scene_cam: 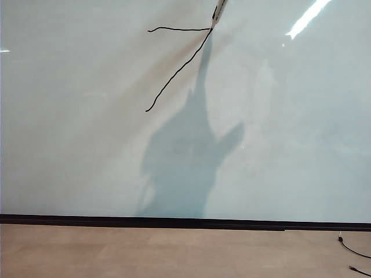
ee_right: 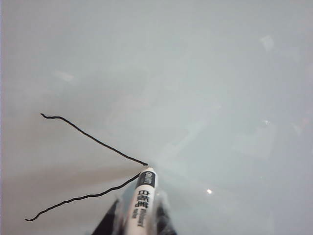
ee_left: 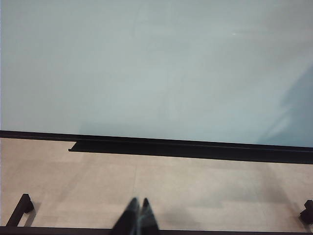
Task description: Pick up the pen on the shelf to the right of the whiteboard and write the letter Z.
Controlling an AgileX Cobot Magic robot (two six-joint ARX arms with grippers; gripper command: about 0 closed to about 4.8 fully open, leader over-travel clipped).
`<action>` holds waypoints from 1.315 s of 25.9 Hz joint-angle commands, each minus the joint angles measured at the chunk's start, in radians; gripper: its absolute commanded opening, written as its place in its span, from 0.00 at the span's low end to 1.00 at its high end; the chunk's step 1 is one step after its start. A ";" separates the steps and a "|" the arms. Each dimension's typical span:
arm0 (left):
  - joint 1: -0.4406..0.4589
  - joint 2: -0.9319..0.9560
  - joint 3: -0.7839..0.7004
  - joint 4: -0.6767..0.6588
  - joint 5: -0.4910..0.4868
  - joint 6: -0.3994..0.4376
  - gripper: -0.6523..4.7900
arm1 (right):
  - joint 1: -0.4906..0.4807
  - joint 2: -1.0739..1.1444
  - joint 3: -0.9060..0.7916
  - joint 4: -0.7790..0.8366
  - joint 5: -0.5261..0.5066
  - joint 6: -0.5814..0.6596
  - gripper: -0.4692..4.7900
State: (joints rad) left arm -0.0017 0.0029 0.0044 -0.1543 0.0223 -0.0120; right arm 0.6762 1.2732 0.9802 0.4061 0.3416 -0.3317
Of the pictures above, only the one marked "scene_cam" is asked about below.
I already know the white whiteboard marker pen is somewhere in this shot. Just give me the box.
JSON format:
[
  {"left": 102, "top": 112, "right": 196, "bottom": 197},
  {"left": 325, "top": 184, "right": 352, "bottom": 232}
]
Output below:
[{"left": 209, "top": 0, "right": 229, "bottom": 31}]

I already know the white whiteboard panel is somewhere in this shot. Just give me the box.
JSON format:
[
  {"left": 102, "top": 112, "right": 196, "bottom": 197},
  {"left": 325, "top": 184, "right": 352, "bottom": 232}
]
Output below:
[{"left": 0, "top": 0, "right": 371, "bottom": 224}]

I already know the black whiteboard pen tray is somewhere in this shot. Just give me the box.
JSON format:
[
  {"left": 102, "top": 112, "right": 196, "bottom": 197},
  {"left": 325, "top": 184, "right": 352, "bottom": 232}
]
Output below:
[{"left": 0, "top": 214, "right": 371, "bottom": 233}]

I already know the black cable with plug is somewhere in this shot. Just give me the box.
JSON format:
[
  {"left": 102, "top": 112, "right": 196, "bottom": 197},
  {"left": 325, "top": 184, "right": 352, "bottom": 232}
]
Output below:
[{"left": 337, "top": 231, "right": 371, "bottom": 259}]

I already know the thin black cable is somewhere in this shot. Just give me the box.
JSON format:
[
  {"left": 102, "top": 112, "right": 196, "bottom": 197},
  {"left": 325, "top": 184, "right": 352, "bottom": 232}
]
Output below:
[{"left": 349, "top": 265, "right": 371, "bottom": 277}]

